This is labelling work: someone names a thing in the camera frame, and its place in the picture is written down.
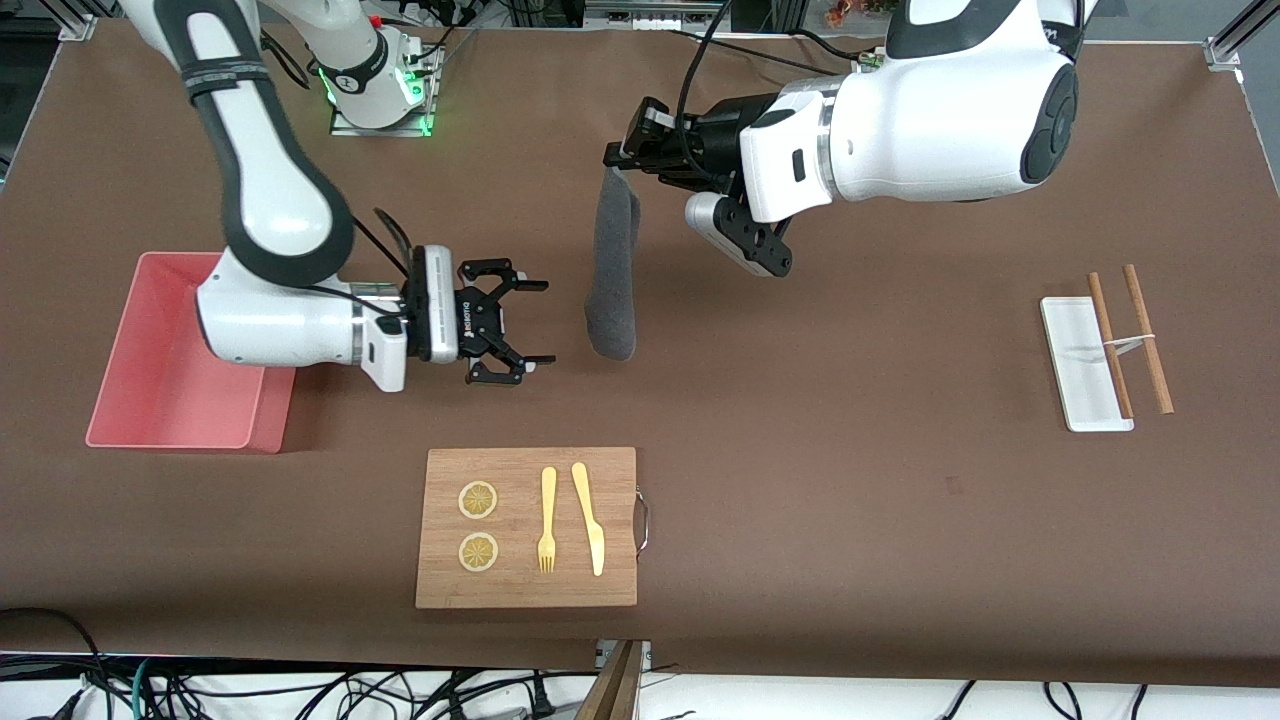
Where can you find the small metal bracket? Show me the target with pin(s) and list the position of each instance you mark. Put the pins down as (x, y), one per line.
(646, 652)

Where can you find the lemon slice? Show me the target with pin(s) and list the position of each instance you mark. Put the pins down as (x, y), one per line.
(478, 552)
(477, 500)

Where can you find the yellow plastic knife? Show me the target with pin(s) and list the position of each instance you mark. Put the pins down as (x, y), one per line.
(590, 520)

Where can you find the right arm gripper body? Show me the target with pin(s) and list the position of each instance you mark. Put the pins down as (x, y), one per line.
(467, 322)

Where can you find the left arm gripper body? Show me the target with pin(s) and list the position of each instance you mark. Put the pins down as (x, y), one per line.
(716, 136)

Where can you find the colourful background objects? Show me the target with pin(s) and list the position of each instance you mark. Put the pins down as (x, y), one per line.
(845, 12)

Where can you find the pink plastic bin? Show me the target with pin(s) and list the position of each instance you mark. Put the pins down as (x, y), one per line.
(160, 400)

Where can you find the wooden cutting board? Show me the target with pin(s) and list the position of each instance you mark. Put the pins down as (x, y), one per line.
(520, 590)

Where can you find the grey and pink cloth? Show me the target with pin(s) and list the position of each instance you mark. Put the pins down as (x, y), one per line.
(612, 290)

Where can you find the aluminium frame profile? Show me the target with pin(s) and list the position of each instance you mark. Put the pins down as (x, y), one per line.
(80, 25)
(1235, 35)

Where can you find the wooden post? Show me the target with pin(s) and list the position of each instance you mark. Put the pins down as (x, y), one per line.
(612, 695)

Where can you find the black power plug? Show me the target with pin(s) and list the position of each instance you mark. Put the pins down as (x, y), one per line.
(541, 700)

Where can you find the white rectangular tray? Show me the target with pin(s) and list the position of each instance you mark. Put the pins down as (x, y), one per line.
(1075, 370)

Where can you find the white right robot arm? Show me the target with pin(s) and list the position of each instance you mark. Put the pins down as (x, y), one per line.
(270, 190)

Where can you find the yellow plastic fork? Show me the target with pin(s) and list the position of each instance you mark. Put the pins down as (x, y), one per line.
(548, 490)

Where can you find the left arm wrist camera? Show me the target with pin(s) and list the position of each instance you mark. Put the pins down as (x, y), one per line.
(745, 235)

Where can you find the white band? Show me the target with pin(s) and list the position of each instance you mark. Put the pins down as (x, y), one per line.
(1130, 343)

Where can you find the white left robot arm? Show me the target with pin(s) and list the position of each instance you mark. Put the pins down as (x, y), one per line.
(930, 120)

